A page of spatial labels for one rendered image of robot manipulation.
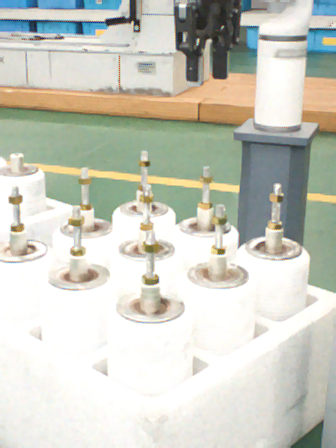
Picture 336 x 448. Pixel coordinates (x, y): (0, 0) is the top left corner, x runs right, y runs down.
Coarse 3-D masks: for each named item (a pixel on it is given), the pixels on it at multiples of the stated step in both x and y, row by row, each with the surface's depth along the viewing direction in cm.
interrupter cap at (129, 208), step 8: (136, 200) 113; (120, 208) 110; (128, 208) 110; (136, 208) 111; (152, 208) 111; (160, 208) 110; (168, 208) 110; (128, 216) 108; (136, 216) 107; (152, 216) 107; (160, 216) 108
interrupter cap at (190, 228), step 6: (180, 222) 104; (186, 222) 104; (192, 222) 104; (228, 222) 104; (180, 228) 102; (186, 228) 102; (192, 228) 102; (228, 228) 101; (186, 234) 100; (192, 234) 100; (198, 234) 99; (204, 234) 99; (210, 234) 99
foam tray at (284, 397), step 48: (0, 336) 88; (288, 336) 88; (0, 384) 91; (48, 384) 83; (96, 384) 77; (192, 384) 77; (240, 384) 82; (288, 384) 91; (0, 432) 94; (48, 432) 86; (96, 432) 79; (144, 432) 73; (192, 432) 77; (240, 432) 85; (288, 432) 94
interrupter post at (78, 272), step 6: (72, 258) 85; (78, 258) 85; (84, 258) 85; (72, 264) 85; (78, 264) 85; (84, 264) 85; (72, 270) 85; (78, 270) 85; (84, 270) 85; (72, 276) 86; (78, 276) 85; (84, 276) 86
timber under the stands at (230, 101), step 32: (0, 96) 322; (32, 96) 316; (64, 96) 311; (96, 96) 306; (128, 96) 303; (160, 96) 303; (192, 96) 303; (224, 96) 303; (320, 96) 305; (320, 128) 276
